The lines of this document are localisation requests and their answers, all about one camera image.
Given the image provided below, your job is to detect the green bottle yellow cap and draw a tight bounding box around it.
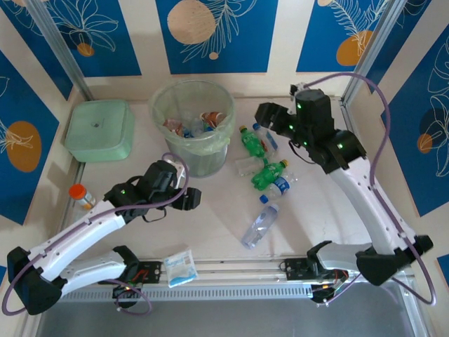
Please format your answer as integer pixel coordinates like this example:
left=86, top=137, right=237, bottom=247
left=250, top=159, right=290, bottom=191
left=239, top=125, right=268, bottom=159

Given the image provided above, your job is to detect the red yellow bottle white cap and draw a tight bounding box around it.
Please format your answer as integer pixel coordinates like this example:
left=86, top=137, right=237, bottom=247
left=163, top=118, right=185, bottom=137

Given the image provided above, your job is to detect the clear bottle blue label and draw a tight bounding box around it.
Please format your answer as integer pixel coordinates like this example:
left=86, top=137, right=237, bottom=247
left=182, top=115, right=204, bottom=138
left=258, top=169, right=300, bottom=205

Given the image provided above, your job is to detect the clear bottle green cap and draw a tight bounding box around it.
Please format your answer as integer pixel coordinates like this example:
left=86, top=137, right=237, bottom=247
left=234, top=156, right=270, bottom=177

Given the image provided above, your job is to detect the brown coffee bottle cream cap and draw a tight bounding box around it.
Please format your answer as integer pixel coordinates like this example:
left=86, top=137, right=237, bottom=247
left=199, top=111, right=226, bottom=131

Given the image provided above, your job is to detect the tall clear bottle white cap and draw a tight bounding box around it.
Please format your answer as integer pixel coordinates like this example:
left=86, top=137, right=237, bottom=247
left=240, top=202, right=281, bottom=250

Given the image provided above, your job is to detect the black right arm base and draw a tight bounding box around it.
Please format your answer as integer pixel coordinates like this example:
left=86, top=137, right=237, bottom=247
left=279, top=258, right=351, bottom=306

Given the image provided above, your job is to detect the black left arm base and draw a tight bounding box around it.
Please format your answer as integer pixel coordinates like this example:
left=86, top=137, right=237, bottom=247
left=112, top=259, right=163, bottom=310

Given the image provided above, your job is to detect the gray mesh waste bin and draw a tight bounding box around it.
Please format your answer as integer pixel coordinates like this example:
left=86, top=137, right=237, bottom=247
left=149, top=79, right=236, bottom=179

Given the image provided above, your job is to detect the clear green bin liner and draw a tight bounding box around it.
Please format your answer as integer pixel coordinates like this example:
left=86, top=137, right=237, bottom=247
left=149, top=79, right=236, bottom=156

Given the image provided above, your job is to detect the orange cap clear jar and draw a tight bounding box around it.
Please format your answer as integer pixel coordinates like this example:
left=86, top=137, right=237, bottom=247
left=68, top=183, right=97, bottom=211

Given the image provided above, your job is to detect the pale green lidded box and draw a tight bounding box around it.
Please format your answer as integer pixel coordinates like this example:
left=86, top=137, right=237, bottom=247
left=64, top=99, right=136, bottom=163

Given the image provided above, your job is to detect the white blue wipes packet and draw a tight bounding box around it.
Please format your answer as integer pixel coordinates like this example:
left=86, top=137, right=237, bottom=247
left=163, top=249, right=199, bottom=289

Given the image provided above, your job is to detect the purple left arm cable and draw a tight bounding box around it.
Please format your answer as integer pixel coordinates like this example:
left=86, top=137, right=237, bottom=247
left=1, top=152, right=192, bottom=317

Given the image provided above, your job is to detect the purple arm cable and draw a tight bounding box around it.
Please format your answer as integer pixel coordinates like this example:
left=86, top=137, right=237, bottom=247
left=304, top=72, right=438, bottom=305
left=1, top=152, right=192, bottom=317

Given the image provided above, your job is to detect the aluminium side rail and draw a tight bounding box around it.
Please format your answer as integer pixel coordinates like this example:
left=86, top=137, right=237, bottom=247
left=340, top=97, right=355, bottom=133
left=58, top=160, right=87, bottom=229

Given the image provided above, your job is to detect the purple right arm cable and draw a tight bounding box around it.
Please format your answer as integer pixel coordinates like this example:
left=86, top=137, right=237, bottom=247
left=304, top=72, right=438, bottom=305

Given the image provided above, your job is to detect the aluminium frame post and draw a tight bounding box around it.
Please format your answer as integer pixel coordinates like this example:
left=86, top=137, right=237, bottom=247
left=342, top=0, right=410, bottom=106
left=26, top=0, right=95, bottom=102

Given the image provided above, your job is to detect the aluminium mounting rail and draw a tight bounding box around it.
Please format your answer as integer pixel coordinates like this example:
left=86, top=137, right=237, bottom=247
left=138, top=257, right=362, bottom=282

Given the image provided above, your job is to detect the gray slotted cable duct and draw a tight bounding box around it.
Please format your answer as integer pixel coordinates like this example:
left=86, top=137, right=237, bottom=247
left=52, top=283, right=316, bottom=303

